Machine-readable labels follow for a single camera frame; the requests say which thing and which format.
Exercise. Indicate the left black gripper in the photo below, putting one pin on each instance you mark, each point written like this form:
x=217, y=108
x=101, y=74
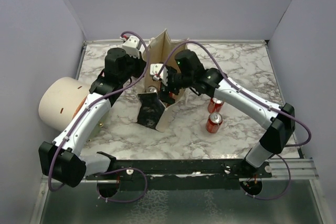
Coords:
x=140, y=63

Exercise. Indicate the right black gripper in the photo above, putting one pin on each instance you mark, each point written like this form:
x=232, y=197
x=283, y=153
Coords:
x=171, y=70

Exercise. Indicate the red cola can two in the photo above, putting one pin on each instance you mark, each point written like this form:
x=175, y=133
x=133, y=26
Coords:
x=152, y=89

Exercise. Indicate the red cola can four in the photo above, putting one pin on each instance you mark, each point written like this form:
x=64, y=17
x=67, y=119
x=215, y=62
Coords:
x=215, y=105

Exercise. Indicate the beige canvas tote bag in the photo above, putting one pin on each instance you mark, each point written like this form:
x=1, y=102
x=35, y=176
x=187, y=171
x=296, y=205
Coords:
x=154, y=113

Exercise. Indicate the red cola can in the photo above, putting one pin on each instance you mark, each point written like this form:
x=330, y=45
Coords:
x=214, y=122

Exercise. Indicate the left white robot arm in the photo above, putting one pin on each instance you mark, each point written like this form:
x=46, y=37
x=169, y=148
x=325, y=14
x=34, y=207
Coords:
x=70, y=142

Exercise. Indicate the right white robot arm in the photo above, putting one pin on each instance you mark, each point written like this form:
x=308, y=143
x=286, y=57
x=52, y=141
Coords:
x=277, y=120

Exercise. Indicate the cream cylindrical container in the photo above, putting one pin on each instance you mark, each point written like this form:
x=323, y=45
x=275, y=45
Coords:
x=64, y=101

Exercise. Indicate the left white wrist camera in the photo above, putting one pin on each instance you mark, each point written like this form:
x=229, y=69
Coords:
x=131, y=44

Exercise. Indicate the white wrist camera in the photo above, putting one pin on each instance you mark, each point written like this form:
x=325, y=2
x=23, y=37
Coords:
x=131, y=44
x=159, y=72

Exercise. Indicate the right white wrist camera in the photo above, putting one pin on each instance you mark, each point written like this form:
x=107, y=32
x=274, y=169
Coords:
x=159, y=72

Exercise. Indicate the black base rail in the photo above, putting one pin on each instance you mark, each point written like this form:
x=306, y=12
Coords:
x=180, y=174

